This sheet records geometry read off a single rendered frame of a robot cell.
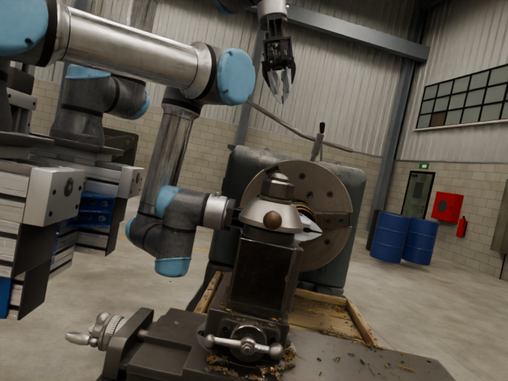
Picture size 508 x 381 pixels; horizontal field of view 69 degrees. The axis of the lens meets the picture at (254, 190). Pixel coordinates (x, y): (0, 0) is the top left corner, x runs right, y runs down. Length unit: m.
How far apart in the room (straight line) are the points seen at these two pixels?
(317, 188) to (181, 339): 0.66
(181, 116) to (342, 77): 11.64
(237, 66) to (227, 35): 10.91
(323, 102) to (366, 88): 1.50
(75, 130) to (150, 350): 0.83
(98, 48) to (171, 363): 0.49
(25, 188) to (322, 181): 0.70
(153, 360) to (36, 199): 0.34
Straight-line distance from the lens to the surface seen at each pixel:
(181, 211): 0.80
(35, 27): 0.63
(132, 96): 1.29
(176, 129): 0.91
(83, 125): 1.19
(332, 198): 1.04
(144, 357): 0.45
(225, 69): 0.78
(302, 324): 0.84
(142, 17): 1.35
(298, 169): 1.03
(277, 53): 1.00
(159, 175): 0.91
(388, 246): 7.47
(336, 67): 12.43
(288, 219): 0.42
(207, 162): 11.06
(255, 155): 1.19
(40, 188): 0.67
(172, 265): 0.82
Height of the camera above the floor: 1.18
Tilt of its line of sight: 3 degrees down
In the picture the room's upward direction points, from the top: 11 degrees clockwise
